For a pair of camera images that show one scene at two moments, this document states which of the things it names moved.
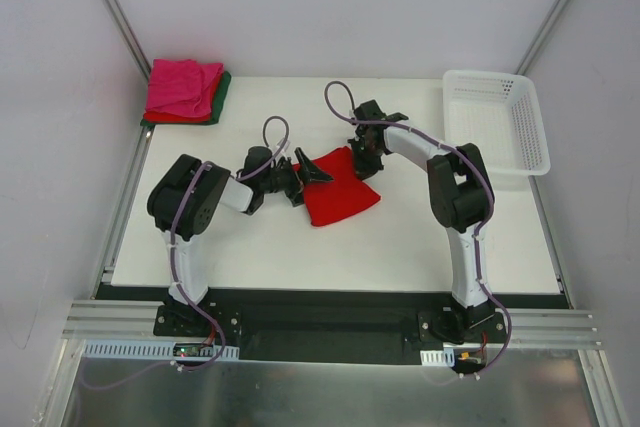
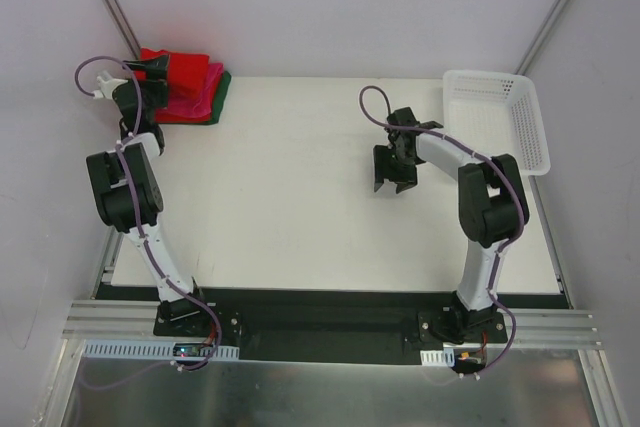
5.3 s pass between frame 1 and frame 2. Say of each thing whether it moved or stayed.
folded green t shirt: stayed
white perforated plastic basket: stayed
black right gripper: moved
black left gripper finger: moved
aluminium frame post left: stayed
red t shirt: moved
